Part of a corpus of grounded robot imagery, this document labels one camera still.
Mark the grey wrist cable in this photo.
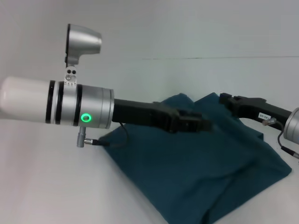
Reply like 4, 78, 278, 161
277, 121, 299, 161

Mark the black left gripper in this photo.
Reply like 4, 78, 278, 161
111, 98, 214, 134

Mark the teal blue shirt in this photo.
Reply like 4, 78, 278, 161
100, 92, 293, 224

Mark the clear cable plug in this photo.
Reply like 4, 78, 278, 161
262, 117, 278, 127

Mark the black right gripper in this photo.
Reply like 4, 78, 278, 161
219, 92, 293, 131

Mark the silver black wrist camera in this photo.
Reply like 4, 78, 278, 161
62, 23, 103, 90

